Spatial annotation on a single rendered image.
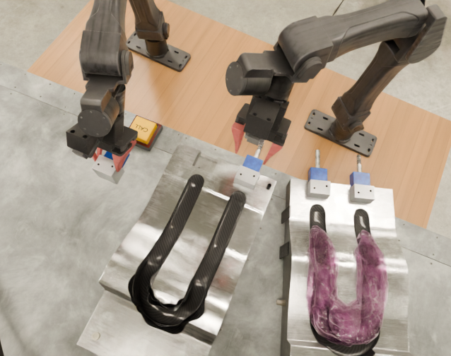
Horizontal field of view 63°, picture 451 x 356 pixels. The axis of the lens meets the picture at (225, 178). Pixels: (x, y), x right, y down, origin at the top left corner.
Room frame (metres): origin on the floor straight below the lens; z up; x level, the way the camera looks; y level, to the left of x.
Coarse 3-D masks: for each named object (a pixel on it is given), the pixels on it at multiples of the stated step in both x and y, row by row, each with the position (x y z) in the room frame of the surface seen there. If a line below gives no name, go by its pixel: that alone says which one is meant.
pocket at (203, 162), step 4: (200, 152) 0.40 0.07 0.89; (200, 156) 0.40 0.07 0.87; (204, 156) 0.39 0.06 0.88; (208, 156) 0.40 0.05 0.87; (196, 160) 0.38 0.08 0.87; (200, 160) 0.39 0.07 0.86; (204, 160) 0.39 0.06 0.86; (208, 160) 0.39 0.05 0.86; (212, 160) 0.39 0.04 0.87; (216, 160) 0.39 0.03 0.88; (196, 164) 0.38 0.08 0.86; (200, 164) 0.38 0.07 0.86; (204, 164) 0.38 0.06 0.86; (208, 164) 0.38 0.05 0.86; (212, 164) 0.38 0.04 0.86; (216, 164) 0.38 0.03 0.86; (200, 168) 0.37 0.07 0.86; (204, 168) 0.37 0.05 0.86; (208, 168) 0.37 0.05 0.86; (212, 168) 0.37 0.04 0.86; (212, 172) 0.36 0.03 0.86
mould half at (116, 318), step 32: (192, 160) 0.37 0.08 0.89; (224, 160) 0.38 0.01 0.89; (160, 192) 0.28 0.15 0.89; (224, 192) 0.30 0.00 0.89; (256, 192) 0.31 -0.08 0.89; (160, 224) 0.21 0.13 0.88; (192, 224) 0.22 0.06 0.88; (256, 224) 0.23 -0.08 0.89; (128, 256) 0.12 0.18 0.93; (192, 256) 0.14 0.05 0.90; (224, 256) 0.15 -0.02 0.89; (160, 288) 0.06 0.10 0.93; (224, 288) 0.08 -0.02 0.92; (96, 320) -0.01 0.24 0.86; (128, 320) 0.00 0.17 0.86; (96, 352) -0.07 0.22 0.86; (128, 352) -0.06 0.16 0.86; (160, 352) -0.06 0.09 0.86; (192, 352) -0.05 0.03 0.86
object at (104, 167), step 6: (102, 156) 0.33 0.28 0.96; (108, 156) 0.33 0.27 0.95; (96, 162) 0.31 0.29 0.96; (102, 162) 0.31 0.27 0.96; (108, 162) 0.31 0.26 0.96; (96, 168) 0.30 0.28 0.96; (102, 168) 0.30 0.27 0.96; (108, 168) 0.30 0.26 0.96; (114, 168) 0.30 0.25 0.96; (102, 174) 0.29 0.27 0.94; (108, 174) 0.28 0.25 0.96; (114, 174) 0.29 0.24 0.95; (120, 174) 0.30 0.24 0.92; (108, 180) 0.29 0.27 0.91; (114, 180) 0.28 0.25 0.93
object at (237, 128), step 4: (236, 124) 0.38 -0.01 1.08; (240, 124) 0.38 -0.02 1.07; (244, 124) 0.38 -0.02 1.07; (232, 128) 0.37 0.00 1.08; (236, 128) 0.37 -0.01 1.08; (240, 128) 0.37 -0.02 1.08; (232, 132) 0.36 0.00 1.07; (236, 132) 0.36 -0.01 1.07; (240, 132) 0.36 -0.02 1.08; (244, 132) 0.39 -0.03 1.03; (236, 136) 0.36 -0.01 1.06; (240, 136) 0.36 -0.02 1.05; (236, 140) 0.36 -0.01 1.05; (240, 140) 0.37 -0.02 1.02; (236, 144) 0.35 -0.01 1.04; (240, 144) 0.37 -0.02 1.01; (236, 148) 0.35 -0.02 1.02; (236, 152) 0.35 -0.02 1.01
